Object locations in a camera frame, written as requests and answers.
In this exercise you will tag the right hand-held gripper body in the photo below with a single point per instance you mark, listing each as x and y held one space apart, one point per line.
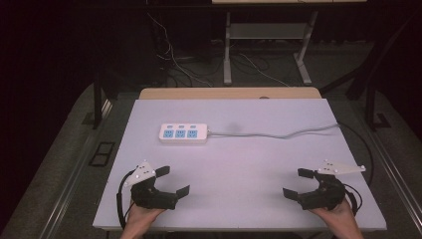
326 195

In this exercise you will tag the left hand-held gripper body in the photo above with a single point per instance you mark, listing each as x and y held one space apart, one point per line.
151 197

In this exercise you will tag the person's left hand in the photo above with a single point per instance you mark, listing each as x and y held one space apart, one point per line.
139 220

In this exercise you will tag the person's right hand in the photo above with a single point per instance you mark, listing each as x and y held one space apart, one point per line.
341 222

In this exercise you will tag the white power strip blue sockets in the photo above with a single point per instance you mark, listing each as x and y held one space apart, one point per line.
183 133

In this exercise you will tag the black floor socket plate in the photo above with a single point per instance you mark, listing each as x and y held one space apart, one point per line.
102 153

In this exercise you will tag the black metal stand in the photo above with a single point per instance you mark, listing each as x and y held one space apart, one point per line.
370 99

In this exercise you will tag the aluminium floor rail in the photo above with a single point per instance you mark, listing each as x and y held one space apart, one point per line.
71 186
394 166

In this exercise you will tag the grey metal desk frame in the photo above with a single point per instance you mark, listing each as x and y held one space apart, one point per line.
227 49

